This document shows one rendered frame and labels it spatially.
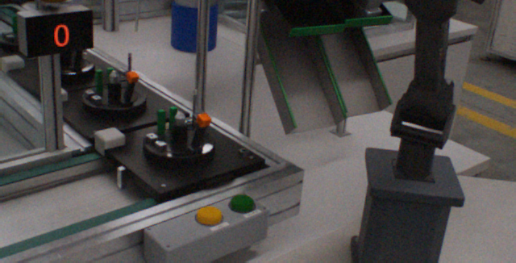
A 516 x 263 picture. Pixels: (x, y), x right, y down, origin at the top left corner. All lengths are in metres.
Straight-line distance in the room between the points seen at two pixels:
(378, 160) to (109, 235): 0.45
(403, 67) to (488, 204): 1.19
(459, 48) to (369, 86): 1.41
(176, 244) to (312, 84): 0.54
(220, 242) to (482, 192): 0.68
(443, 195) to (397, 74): 1.56
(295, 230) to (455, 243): 0.31
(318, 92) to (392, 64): 1.14
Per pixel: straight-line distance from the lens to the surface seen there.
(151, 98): 1.50
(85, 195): 1.23
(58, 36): 1.16
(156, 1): 2.55
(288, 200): 1.25
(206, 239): 1.04
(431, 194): 1.03
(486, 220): 1.41
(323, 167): 1.48
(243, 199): 1.11
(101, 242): 1.02
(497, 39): 5.51
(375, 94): 1.50
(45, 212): 1.19
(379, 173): 1.06
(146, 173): 1.18
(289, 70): 1.38
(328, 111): 1.38
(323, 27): 1.28
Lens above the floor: 1.55
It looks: 24 degrees down
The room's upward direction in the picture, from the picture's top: 5 degrees clockwise
